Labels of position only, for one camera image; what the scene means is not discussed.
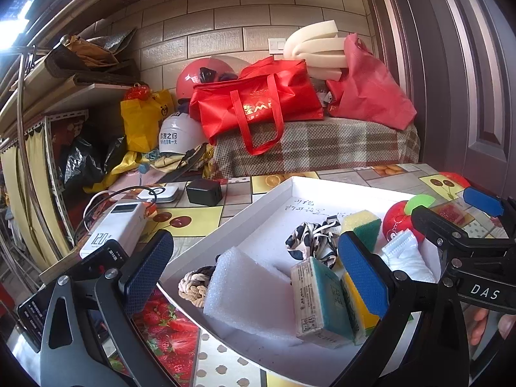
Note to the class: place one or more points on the leopard print scrunchie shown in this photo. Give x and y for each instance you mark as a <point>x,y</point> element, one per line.
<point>310,242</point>

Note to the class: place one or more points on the black power adapter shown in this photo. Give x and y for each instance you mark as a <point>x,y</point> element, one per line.
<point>203,192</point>

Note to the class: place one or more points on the person's right hand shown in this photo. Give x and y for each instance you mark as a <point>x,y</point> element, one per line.
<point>481,324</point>

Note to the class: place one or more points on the pink-red fabric bag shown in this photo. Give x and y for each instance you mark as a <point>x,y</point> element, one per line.
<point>371,84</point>

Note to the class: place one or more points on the yellow curtain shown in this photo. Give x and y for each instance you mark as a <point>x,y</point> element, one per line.
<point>20,189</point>

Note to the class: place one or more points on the yellow bag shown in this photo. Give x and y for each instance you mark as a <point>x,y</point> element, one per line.
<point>141,125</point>

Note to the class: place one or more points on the red ornament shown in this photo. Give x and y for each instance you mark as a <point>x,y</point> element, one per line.
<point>137,92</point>

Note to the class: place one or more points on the yellow cloth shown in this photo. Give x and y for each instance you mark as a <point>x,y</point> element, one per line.
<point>121,165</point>

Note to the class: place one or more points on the blue tissue pack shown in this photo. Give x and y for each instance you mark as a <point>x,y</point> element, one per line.
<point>318,306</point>

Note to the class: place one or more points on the white flat charger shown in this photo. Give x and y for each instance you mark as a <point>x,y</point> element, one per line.
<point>159,193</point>

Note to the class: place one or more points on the brown folded bags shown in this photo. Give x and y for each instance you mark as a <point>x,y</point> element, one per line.
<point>88,58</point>

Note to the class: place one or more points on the yellow sponge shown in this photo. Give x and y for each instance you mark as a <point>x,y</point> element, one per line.
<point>363,223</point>

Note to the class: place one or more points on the yellow tissue pack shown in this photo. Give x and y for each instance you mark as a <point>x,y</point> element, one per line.
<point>354,320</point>

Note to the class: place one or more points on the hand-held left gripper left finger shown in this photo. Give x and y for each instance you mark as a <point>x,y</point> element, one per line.
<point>149,266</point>

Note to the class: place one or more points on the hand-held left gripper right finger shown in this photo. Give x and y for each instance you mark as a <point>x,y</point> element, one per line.
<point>363,274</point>

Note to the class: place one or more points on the cream foam rolls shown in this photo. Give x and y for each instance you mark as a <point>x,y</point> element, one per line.
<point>314,44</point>

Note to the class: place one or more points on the black plastic bag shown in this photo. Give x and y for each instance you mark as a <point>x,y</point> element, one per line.
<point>84,161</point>

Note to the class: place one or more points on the white towel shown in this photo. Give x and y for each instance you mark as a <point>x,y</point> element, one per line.
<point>417,268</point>

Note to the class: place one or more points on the brown door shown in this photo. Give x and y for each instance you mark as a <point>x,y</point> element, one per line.
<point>451,68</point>

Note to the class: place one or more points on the grey metal shelf rack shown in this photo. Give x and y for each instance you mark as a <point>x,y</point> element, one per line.
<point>52,161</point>

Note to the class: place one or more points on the red tote bag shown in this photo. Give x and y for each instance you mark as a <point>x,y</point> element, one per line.
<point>258,100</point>

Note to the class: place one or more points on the white helmet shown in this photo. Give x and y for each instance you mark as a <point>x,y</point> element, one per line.
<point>179,133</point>

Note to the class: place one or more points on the white foam block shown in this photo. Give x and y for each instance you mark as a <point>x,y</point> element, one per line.
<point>242,290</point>

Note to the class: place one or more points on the white power bank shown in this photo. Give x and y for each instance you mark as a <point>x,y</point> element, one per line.
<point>117,225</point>

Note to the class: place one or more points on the red helmet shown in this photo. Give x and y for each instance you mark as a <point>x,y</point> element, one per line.
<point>193,78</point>

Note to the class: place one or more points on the red plush apple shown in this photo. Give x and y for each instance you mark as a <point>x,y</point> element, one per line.
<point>397,219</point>

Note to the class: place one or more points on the white wall switch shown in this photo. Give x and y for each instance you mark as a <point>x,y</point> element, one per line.
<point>277,44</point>

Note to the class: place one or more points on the white face mask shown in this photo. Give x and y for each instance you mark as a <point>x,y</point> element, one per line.
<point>399,242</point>

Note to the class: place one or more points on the white cardboard box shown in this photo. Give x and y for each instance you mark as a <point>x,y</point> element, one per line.
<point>266,217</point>

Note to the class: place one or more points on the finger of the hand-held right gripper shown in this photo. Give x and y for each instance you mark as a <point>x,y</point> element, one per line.
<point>435,225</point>
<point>483,203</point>

